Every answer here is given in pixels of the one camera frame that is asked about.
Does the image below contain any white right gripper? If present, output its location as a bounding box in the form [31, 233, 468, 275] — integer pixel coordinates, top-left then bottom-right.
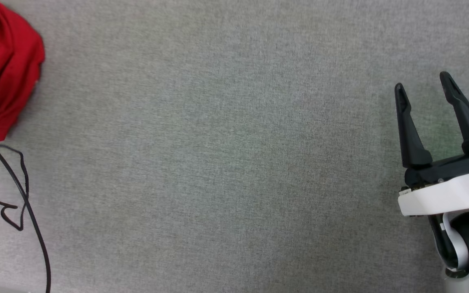
[394, 71, 469, 217]

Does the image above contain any red and white basketball jersey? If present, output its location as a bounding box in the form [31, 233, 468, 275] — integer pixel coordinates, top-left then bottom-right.
[0, 1, 46, 142]

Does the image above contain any thin black cable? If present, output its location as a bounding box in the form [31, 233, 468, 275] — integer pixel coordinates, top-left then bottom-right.
[0, 143, 30, 232]

